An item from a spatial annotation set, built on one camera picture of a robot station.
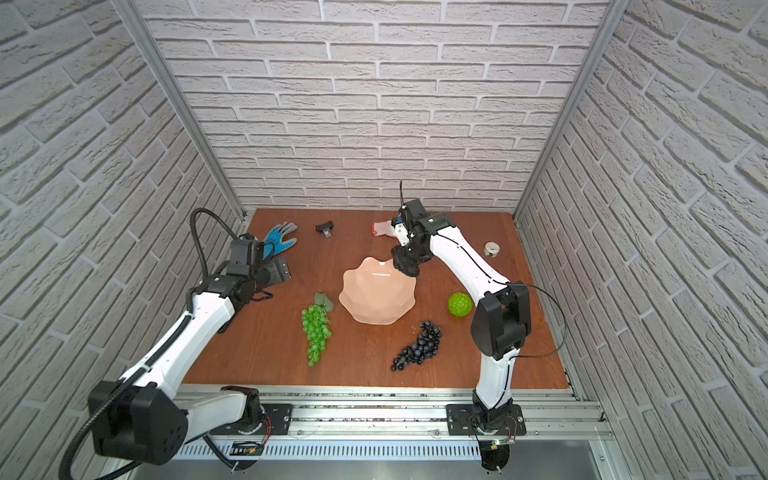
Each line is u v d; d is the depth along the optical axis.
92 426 0.36
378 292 0.95
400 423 0.75
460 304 0.89
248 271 0.61
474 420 0.67
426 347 0.81
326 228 1.13
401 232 0.80
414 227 0.66
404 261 0.76
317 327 0.85
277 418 0.75
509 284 0.50
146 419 0.38
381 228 1.16
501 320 0.48
